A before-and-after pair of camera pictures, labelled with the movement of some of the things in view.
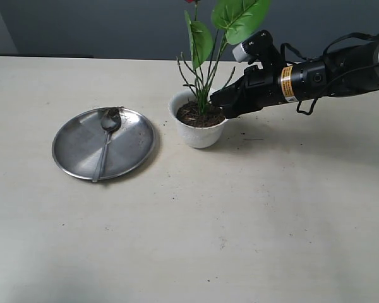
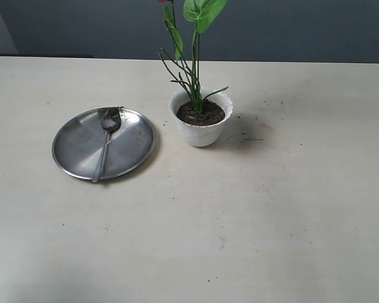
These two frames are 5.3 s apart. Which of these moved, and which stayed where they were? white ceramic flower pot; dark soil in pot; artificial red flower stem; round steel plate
Moved: artificial red flower stem
Stayed: dark soil in pot; round steel plate; white ceramic flower pot
